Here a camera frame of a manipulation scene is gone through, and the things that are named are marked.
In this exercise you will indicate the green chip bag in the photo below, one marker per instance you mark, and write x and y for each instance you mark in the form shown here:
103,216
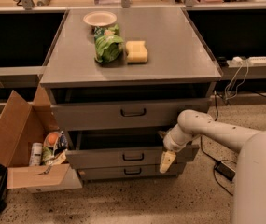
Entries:
108,43

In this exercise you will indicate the black power adapter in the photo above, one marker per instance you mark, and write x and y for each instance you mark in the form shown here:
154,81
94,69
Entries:
225,170

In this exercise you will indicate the grey top drawer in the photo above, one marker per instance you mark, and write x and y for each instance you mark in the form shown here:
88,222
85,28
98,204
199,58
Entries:
124,114

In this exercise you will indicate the yellow sponge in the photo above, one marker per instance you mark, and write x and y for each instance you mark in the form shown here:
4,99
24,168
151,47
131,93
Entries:
136,52

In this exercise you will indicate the black table leg left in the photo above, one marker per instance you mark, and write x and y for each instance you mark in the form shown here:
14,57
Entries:
3,188

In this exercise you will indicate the brown cardboard box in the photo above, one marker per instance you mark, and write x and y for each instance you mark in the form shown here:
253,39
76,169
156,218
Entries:
21,125

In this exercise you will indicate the grey drawer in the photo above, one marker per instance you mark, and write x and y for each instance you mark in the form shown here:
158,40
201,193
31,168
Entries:
124,114
129,172
116,148

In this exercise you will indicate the white spray can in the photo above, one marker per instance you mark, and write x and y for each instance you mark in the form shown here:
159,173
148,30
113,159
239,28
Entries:
36,154

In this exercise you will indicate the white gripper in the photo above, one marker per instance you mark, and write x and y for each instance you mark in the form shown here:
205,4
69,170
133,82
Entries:
171,144

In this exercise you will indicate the orange snack package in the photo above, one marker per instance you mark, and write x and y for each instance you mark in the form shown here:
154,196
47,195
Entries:
56,141

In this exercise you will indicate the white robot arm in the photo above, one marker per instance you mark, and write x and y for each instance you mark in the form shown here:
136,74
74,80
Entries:
249,199

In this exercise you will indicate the white power strip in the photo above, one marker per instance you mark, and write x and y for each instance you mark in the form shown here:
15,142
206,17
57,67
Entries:
251,61

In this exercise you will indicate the beige paper bowl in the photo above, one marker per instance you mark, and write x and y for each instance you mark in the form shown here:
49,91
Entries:
100,18

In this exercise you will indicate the grey drawer cabinet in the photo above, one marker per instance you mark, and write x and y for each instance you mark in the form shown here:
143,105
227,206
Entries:
178,65

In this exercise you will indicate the grey bottom drawer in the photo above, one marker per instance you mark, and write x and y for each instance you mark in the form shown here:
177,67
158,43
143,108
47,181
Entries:
129,172

